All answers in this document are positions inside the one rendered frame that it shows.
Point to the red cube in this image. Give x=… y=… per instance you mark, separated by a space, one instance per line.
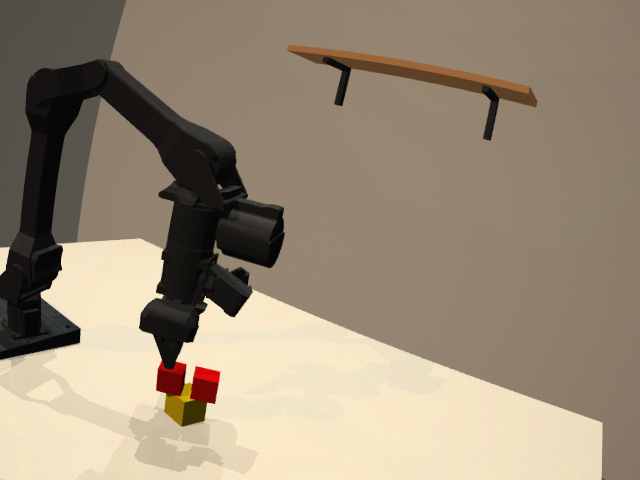
x=171 y=381
x=205 y=385

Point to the yellow cube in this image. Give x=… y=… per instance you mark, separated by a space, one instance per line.
x=183 y=410

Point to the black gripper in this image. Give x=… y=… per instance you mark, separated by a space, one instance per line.
x=174 y=318

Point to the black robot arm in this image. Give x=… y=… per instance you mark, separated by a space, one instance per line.
x=199 y=160

